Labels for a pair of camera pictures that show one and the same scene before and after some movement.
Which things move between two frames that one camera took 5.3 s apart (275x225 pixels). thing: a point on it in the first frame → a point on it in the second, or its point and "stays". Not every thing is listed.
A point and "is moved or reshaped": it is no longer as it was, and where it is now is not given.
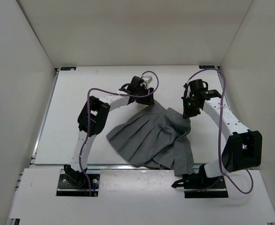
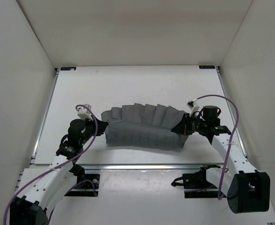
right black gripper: x=187 y=114 → x=183 y=128
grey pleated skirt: x=157 y=138 is moved or reshaped
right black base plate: x=198 y=185 stays
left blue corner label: x=68 y=68 stays
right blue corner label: x=206 y=66 stays
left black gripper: x=147 y=100 → x=101 y=125
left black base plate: x=65 y=188 stays
